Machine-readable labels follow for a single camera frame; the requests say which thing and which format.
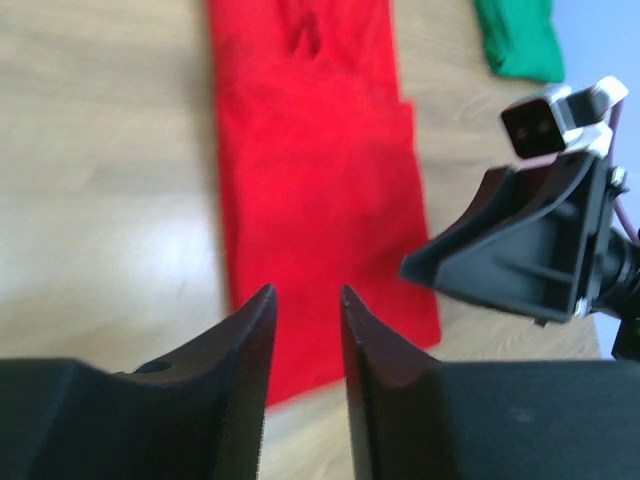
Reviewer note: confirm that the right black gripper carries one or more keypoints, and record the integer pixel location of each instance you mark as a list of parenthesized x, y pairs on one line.
[(540, 243)]

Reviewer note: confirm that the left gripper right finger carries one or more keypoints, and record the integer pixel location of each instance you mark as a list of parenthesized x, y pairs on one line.
[(412, 416)]

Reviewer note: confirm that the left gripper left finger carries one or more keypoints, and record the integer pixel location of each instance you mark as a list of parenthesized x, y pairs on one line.
[(195, 413)]

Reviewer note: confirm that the red t shirt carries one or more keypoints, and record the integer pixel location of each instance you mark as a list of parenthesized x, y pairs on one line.
[(319, 181)]

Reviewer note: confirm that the folded green t shirt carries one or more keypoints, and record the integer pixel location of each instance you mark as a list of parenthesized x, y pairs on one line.
[(519, 39)]

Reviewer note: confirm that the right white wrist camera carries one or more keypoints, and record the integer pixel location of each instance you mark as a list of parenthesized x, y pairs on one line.
[(562, 120)]

